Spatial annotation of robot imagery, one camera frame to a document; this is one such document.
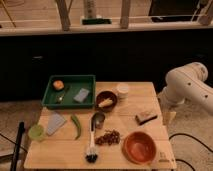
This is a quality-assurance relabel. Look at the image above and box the dark brown bowl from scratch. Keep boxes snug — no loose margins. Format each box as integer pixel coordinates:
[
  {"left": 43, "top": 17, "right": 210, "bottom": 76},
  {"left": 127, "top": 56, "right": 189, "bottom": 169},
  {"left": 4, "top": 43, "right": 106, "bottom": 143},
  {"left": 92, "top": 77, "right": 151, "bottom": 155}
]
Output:
[{"left": 96, "top": 91, "right": 117, "bottom": 112}]

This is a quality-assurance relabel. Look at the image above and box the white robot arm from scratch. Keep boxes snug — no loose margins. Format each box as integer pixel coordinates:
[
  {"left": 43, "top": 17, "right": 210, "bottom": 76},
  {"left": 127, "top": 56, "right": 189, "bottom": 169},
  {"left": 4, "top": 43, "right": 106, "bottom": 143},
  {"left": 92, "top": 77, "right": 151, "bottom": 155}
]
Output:
[{"left": 158, "top": 62, "right": 213, "bottom": 125}]

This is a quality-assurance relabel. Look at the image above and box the black floor cable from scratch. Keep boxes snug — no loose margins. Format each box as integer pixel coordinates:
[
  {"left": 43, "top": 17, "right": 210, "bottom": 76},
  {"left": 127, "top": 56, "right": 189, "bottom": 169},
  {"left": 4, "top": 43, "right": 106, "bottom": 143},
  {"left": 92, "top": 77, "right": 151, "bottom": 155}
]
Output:
[{"left": 169, "top": 132, "right": 213, "bottom": 171}]

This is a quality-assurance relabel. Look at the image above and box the brown black board eraser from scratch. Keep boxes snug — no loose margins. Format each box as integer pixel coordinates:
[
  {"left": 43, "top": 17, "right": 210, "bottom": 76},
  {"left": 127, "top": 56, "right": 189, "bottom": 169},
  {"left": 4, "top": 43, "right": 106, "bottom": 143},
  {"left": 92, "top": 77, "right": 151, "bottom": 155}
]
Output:
[{"left": 135, "top": 112, "right": 158, "bottom": 125}]

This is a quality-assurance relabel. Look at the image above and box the bunch of dark grapes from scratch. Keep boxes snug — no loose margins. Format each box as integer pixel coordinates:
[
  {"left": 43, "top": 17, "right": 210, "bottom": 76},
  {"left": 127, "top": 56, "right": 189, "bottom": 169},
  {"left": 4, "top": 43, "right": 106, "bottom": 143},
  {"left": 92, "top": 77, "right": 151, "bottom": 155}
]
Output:
[{"left": 95, "top": 130, "right": 120, "bottom": 145}]

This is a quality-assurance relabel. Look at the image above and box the grey blue sponge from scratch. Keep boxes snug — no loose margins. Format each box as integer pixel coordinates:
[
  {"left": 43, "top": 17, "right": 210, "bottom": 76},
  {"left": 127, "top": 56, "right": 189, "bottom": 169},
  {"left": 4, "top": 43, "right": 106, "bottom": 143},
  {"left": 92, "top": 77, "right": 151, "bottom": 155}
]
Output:
[{"left": 74, "top": 88, "right": 90, "bottom": 103}]

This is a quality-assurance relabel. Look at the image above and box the pale corn piece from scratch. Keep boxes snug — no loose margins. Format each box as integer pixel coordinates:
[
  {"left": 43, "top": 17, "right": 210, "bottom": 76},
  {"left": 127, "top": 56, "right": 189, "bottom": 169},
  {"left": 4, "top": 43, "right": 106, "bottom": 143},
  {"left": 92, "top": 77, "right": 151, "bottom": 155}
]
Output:
[{"left": 98, "top": 99, "right": 113, "bottom": 108}]

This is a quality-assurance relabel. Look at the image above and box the orange red bowl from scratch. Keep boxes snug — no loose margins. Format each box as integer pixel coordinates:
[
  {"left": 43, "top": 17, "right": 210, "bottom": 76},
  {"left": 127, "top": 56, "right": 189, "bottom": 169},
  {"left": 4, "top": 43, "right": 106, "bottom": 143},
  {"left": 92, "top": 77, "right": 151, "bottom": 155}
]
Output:
[{"left": 122, "top": 131, "right": 157, "bottom": 165}]

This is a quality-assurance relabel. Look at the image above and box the green black base block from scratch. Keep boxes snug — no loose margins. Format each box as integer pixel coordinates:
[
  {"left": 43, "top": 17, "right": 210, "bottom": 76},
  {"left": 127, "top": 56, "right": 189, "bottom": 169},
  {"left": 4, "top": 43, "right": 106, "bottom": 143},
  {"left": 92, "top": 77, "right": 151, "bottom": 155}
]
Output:
[{"left": 82, "top": 18, "right": 112, "bottom": 25}]

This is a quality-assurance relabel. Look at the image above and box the orange bread roll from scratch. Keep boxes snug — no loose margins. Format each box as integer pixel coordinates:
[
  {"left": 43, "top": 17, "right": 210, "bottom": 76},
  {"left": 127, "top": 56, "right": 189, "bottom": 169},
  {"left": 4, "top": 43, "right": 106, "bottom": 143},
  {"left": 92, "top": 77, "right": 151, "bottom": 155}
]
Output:
[{"left": 53, "top": 80, "right": 64, "bottom": 91}]

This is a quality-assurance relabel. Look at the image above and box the light green plastic cup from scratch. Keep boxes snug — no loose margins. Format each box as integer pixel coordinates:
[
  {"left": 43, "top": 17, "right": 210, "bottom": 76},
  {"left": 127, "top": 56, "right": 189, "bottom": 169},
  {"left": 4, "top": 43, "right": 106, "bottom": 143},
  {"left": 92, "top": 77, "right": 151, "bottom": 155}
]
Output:
[{"left": 28, "top": 125, "right": 44, "bottom": 141}]

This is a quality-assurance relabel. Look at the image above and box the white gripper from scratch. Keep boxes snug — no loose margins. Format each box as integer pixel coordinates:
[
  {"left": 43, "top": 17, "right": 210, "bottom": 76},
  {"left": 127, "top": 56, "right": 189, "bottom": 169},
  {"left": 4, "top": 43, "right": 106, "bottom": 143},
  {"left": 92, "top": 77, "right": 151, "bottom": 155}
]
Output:
[{"left": 158, "top": 93, "right": 176, "bottom": 125}]

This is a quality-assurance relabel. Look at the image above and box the white paper cup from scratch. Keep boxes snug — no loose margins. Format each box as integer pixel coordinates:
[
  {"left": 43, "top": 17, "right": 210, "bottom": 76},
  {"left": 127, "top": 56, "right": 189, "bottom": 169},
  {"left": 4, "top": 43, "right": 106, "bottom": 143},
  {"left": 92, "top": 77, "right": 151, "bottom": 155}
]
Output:
[{"left": 116, "top": 83, "right": 129, "bottom": 99}]

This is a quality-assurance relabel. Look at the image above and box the black pole stand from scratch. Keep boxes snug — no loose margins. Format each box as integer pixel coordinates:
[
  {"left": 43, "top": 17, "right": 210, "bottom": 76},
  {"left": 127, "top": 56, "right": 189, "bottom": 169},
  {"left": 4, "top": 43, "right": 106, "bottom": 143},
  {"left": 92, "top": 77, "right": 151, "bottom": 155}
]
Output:
[{"left": 10, "top": 122, "right": 25, "bottom": 171}]

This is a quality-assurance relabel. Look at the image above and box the green plastic tray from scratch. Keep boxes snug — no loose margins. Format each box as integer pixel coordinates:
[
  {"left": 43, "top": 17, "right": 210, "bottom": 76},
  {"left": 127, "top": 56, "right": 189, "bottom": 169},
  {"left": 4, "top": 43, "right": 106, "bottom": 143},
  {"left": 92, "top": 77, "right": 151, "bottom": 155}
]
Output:
[{"left": 42, "top": 75, "right": 96, "bottom": 110}]

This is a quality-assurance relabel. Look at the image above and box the grey folded cloth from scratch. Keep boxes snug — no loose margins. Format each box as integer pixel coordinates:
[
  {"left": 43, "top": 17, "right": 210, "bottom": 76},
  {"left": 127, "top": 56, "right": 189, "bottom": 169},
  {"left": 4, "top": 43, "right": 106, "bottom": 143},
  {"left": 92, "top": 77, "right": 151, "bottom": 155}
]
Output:
[{"left": 46, "top": 113, "right": 66, "bottom": 136}]

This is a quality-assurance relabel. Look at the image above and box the small metal clip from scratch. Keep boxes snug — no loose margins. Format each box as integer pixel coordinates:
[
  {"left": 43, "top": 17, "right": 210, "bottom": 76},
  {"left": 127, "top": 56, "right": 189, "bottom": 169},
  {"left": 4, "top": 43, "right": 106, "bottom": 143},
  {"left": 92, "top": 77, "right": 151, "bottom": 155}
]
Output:
[{"left": 56, "top": 94, "right": 65, "bottom": 103}]

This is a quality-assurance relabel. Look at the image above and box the green chili pepper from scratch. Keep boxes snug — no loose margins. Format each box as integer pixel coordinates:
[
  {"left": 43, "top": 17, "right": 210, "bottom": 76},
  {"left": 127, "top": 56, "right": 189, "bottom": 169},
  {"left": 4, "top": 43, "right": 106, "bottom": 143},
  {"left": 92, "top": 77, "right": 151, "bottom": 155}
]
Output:
[{"left": 71, "top": 114, "right": 81, "bottom": 140}]

